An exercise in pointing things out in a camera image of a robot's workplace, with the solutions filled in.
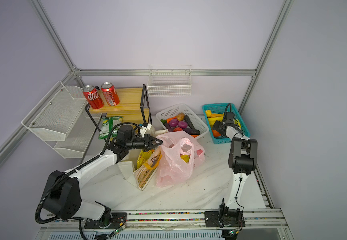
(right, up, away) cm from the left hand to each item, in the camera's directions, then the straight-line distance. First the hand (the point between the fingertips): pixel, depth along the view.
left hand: (161, 142), depth 76 cm
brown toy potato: (+10, +17, +38) cm, 42 cm away
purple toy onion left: (+5, +12, +33) cm, 35 cm away
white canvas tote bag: (-12, -18, 0) cm, 22 cm away
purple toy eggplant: (+18, +5, +27) cm, 33 cm away
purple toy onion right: (+12, +11, +32) cm, 36 cm away
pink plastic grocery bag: (+9, -4, -11) cm, 15 cm away
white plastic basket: (+4, +20, +39) cm, 44 cm away
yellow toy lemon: (+32, +19, +38) cm, 54 cm away
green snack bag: (-33, +9, +12) cm, 37 cm away
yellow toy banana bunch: (+37, +16, +36) cm, 54 cm away
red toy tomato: (+8, +7, +28) cm, 30 cm away
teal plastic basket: (+38, -1, +22) cm, 44 cm away
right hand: (+37, +9, +28) cm, 47 cm away
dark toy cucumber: (+16, +13, +35) cm, 41 cm away
